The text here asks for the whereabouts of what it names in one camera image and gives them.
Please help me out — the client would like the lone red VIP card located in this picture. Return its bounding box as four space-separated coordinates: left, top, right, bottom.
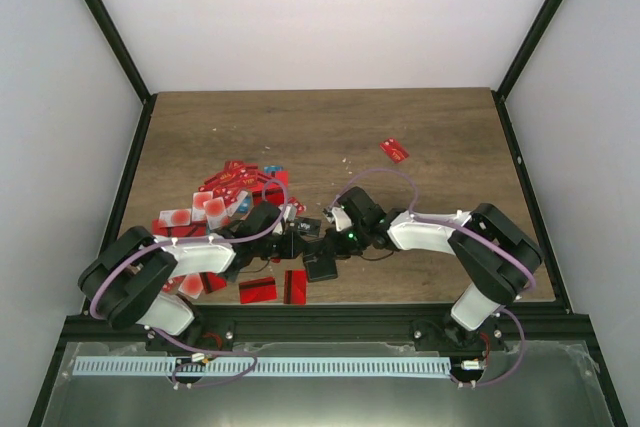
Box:
379 138 410 164

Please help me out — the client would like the blue card top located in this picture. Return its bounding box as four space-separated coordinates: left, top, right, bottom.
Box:
263 165 284 174

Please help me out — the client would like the black VIP card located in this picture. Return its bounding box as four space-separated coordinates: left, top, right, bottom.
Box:
294 217 322 238

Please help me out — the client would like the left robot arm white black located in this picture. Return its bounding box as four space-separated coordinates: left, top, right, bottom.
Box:
78 203 305 351

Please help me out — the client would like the white red circle card left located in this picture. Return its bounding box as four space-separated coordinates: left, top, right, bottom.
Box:
158 208 192 228

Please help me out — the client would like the black leather card holder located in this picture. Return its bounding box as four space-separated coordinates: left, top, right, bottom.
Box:
303 253 338 283

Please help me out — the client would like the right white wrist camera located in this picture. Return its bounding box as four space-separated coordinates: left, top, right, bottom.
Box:
323 206 353 232

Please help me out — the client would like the white red circle card upper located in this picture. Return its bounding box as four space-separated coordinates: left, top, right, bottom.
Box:
203 197 230 230

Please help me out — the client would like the red striped card near rail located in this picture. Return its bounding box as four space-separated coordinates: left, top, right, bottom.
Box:
238 277 278 305

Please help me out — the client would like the light blue slotted cable duct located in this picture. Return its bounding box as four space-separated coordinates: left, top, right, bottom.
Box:
72 356 451 379

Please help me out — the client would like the black aluminium frame rail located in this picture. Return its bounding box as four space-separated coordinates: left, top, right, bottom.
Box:
62 299 594 348

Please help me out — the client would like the white red circle card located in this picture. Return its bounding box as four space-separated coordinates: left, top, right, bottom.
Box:
203 197 230 230
158 208 192 228

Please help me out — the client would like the red card black stripe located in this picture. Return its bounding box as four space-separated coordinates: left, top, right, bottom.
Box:
283 270 307 305

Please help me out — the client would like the red VIP card top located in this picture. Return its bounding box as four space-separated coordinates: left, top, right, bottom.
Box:
198 167 250 192

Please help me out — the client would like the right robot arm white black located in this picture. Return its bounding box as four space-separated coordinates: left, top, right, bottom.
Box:
304 186 543 350

